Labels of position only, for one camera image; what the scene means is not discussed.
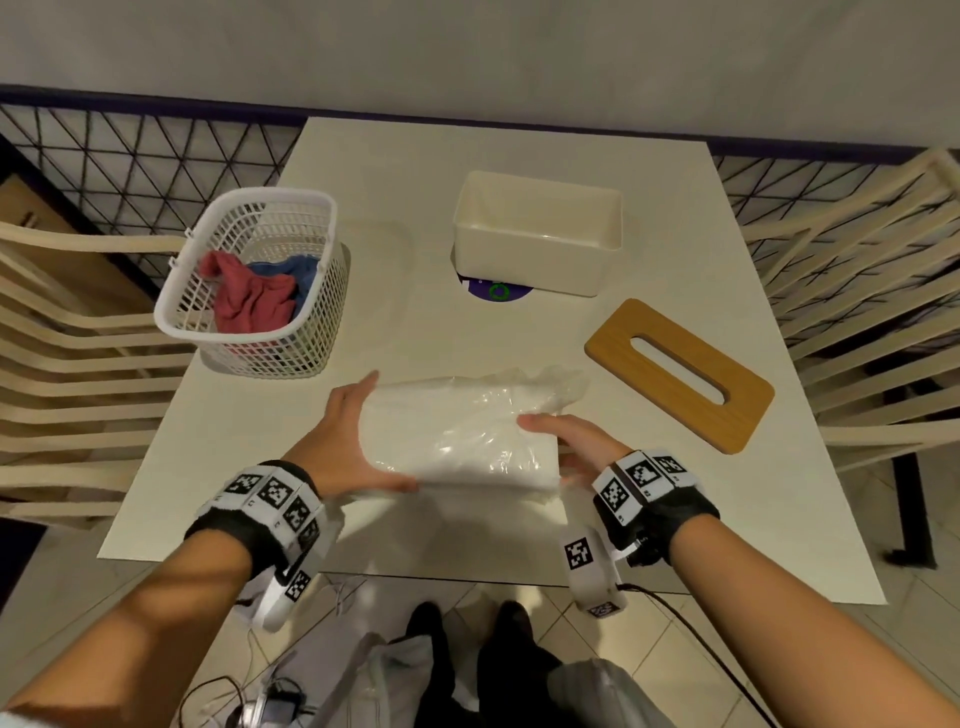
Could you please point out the white plastic mesh basket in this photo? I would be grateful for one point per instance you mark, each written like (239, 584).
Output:
(315, 330)

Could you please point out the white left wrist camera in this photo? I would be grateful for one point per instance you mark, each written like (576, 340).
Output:
(281, 592)

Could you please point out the white plastic bag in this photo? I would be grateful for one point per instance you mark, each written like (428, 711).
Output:
(382, 682)

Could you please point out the person's right forearm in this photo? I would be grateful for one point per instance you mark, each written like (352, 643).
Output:
(802, 630)

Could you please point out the black shoe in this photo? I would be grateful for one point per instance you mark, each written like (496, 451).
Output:
(427, 645)
(517, 652)

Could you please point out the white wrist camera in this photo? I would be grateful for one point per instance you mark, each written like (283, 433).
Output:
(281, 592)
(589, 570)

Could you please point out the red cloth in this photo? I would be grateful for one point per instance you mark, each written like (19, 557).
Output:
(251, 300)

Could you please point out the purple round sticker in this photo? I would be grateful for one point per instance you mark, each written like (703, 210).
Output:
(495, 291)

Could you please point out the black right shoe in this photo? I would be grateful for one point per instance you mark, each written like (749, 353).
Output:
(517, 652)

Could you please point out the person's right hand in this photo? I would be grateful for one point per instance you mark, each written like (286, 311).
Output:
(592, 442)

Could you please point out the light blue sleeve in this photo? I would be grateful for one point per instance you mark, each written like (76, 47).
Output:
(19, 720)

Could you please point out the black left shoe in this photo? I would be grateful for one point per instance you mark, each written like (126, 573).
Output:
(427, 645)

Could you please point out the grey plastic bag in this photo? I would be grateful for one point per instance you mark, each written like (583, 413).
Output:
(600, 697)

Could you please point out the black marker-tagged left wristband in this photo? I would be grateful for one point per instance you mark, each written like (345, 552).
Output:
(262, 510)

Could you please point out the cream tissue box base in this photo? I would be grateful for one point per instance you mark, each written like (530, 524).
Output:
(525, 255)

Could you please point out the person's left forearm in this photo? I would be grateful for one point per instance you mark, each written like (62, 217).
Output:
(127, 637)

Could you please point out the grey floor device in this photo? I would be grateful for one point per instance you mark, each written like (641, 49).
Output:
(277, 709)

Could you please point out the black marker-tagged right wristband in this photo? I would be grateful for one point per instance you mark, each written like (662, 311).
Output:
(645, 495)

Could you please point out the wooden lid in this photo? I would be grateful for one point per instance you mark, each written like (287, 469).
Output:
(622, 337)

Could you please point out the blue cloth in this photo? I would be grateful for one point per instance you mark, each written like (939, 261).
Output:
(300, 270)

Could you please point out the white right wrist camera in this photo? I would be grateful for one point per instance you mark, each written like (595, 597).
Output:
(589, 570)

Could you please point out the brown cardboard box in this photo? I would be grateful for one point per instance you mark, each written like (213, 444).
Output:
(45, 217)

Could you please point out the person's left hand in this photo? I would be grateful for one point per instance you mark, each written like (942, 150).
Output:
(337, 450)

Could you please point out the clear plastic wrapper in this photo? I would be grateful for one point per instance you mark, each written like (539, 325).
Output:
(547, 382)

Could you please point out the black marker-tagged wristband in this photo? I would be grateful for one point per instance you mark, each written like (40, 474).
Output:
(645, 495)
(262, 510)

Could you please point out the cream slatted chair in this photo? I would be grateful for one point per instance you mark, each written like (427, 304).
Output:
(75, 236)
(885, 435)

